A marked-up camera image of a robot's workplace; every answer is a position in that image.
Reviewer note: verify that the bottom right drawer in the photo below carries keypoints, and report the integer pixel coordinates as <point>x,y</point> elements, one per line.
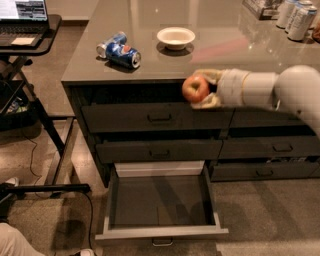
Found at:
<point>262,171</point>

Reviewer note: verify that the open bottom left drawer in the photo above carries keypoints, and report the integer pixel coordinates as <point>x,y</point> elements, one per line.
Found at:
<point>160,209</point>

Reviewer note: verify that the white can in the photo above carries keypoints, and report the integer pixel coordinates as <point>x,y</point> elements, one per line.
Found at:
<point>285,11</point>
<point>302,22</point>
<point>298,4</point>

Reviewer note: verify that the blue pepsi can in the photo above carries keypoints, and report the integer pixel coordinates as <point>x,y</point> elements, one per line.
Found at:
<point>119,38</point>
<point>123,55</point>

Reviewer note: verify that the open laptop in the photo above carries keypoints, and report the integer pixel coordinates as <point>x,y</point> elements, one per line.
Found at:
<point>22,18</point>

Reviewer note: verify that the middle left drawer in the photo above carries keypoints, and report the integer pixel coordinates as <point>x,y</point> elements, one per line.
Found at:
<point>167,150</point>

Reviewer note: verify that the white can rear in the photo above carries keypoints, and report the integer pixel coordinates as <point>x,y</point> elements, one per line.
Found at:
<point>285,11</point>

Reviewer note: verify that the white can front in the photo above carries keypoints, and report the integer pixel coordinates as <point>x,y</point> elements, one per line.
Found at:
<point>302,22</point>

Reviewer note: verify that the middle right drawer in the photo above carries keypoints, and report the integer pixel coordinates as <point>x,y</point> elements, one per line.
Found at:
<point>269,147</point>

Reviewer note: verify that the yellow sticky note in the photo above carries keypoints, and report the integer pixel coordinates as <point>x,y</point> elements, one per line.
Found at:
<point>22,41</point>

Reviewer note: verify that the blue pepsi can front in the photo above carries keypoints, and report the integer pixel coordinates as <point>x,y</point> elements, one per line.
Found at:
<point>123,55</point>

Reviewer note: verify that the white paper bowl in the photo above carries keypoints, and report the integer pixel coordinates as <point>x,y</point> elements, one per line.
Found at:
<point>175,38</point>

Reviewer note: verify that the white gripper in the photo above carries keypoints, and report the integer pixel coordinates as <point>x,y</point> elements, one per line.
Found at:
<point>232,87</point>

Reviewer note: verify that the top left drawer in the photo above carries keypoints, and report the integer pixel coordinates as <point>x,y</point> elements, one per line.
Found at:
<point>140,117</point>

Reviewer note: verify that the black laptop stand desk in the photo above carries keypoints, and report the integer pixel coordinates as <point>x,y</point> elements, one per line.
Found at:
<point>13,76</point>

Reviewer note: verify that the blue pepsi can rear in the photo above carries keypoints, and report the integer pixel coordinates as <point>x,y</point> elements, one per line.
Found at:
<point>119,38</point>

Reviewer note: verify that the cardboard box on counter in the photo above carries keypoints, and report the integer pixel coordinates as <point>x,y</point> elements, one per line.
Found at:
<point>263,9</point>

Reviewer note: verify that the white shoe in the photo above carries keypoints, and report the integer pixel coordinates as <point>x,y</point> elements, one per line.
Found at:
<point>86,252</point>

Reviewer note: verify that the red apple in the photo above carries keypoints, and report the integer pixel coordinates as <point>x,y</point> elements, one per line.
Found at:
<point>195,88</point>

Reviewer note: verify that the white can middle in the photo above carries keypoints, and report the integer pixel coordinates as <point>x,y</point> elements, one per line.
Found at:
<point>298,4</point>

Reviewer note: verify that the brown snack bag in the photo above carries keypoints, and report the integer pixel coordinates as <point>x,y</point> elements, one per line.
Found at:
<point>316,32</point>

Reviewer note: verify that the person's leg beige trousers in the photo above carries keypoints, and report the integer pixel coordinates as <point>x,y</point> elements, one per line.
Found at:
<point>13,243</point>

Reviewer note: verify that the grey counter cabinet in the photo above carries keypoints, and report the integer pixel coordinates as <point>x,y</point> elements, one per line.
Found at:
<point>227,35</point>

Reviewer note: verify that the top right drawer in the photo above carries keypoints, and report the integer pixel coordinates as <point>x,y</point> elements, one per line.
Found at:
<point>244,118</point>

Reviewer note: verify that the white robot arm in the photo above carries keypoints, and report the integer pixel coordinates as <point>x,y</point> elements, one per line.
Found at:
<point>296,91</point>

